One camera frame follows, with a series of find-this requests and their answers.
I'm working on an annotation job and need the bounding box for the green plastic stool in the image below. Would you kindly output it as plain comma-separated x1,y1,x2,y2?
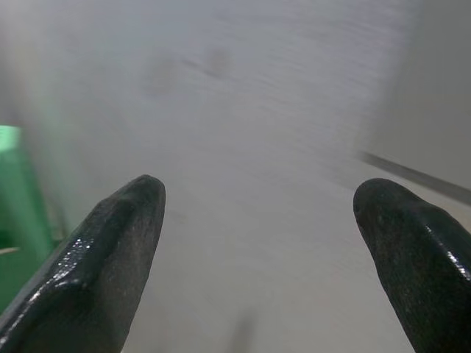
0,124,52,313

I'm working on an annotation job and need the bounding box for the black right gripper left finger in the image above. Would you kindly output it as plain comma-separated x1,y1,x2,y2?
0,174,167,353

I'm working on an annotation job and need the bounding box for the grey baseboard strip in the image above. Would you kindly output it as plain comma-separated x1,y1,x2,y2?
360,150,471,207

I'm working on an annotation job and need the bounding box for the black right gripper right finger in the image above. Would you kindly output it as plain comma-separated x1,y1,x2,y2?
353,178,471,353

